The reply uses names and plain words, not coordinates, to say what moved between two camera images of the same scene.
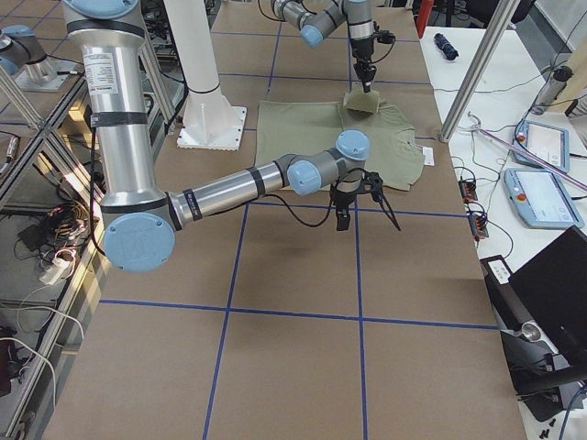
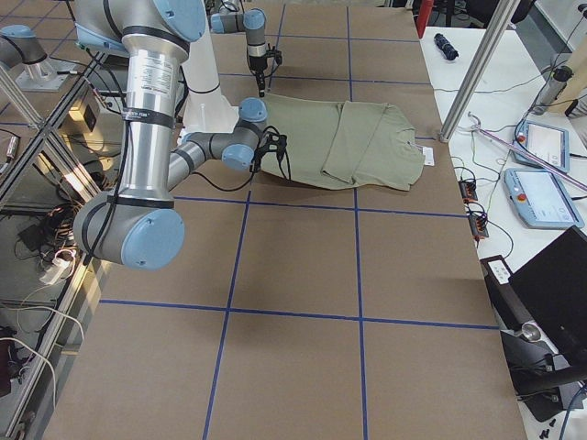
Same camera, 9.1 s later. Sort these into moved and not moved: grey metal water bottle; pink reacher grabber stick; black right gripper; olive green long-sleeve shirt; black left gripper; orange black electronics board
Moved: black left gripper; black right gripper
Not moved: pink reacher grabber stick; olive green long-sleeve shirt; orange black electronics board; grey metal water bottle
